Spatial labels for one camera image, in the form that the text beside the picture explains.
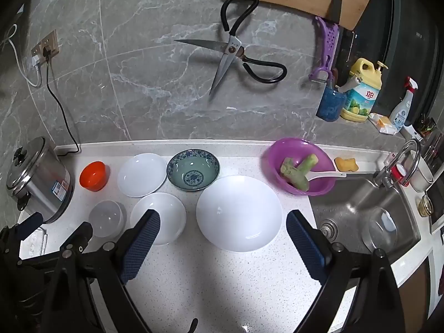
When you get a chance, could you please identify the stainless steel cooking pot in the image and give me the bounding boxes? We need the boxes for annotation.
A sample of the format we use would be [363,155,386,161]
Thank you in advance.
[5,136,74,224]

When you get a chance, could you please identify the blue patterned ceramic bowl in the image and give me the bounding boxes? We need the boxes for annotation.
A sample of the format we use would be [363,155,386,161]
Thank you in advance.
[166,149,221,191]

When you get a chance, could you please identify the red and white container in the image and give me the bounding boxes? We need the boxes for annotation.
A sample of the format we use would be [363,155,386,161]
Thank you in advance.
[390,165,407,185]

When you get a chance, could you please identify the sink drain strainer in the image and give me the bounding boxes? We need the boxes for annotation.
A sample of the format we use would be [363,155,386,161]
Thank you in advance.
[319,219,338,241]

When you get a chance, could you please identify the chrome faucet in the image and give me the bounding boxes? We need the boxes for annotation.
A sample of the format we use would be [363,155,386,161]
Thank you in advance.
[373,139,422,188]

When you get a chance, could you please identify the yellow detergent bottle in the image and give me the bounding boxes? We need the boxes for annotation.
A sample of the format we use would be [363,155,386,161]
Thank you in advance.
[340,58,383,123]

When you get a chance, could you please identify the white plastic spoon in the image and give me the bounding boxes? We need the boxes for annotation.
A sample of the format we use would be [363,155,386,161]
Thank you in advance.
[305,171,377,183]

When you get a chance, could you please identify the large white plate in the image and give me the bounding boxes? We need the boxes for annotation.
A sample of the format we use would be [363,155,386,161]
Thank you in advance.
[196,175,283,253]

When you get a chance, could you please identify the green vegetable stalk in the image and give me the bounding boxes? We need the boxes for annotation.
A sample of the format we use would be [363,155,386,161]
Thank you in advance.
[280,153,319,191]

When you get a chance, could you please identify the wall power outlet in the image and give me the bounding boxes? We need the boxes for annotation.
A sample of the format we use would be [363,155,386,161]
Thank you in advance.
[31,31,59,64]

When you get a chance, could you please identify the stainless steel sink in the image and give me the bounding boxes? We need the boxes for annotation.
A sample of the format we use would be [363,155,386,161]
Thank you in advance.
[309,177,422,264]

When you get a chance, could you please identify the purple peeler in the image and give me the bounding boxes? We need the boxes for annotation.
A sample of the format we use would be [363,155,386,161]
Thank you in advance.
[309,16,340,84]

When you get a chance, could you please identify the white and yellow packet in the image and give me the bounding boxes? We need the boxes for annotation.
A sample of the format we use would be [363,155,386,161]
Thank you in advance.
[368,113,399,135]

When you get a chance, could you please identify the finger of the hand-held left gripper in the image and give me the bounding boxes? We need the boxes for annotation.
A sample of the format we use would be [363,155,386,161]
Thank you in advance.
[60,222,94,251]
[14,212,44,239]

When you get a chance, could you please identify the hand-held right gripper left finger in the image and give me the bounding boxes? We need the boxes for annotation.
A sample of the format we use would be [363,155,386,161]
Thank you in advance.
[52,210,161,333]

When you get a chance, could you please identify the white spray bottle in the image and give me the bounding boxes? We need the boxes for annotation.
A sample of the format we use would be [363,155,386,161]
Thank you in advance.
[389,76,418,129]

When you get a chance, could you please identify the grey utensil handle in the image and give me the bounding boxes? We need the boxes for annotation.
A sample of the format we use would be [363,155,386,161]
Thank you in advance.
[338,76,361,92]

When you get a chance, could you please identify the blue cup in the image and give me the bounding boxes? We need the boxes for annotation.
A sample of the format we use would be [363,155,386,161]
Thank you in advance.
[316,85,347,122]

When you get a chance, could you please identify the white bowl front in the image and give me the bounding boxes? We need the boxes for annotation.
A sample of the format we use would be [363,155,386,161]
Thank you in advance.
[130,192,187,246]

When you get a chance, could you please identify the orange plastic bowl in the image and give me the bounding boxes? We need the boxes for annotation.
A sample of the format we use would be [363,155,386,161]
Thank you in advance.
[79,161,106,192]

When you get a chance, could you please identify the purple plastic bowl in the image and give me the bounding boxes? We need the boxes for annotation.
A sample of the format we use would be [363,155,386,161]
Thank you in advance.
[267,138,337,196]

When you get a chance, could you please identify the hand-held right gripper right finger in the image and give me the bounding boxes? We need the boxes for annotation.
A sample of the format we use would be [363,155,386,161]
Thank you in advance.
[287,210,406,333]

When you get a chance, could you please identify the black knife handle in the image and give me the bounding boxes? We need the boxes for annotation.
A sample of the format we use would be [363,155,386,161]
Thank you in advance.
[329,0,343,25]

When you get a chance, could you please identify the black handled kitchen scissors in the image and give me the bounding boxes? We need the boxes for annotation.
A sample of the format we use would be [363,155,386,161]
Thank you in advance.
[173,0,288,97]

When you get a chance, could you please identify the white charger with cable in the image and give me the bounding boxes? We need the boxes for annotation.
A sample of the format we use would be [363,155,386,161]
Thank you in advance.
[5,24,42,87]

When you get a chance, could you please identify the yellow sponge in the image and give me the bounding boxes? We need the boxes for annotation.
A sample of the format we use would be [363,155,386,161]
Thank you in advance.
[334,157,359,172]

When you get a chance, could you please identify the glass bowl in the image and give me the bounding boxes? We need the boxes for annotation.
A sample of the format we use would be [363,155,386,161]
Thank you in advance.
[362,207,399,250]

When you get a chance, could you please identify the clear plastic bowl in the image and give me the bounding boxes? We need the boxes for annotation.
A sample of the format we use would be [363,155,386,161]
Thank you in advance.
[88,200,125,238]

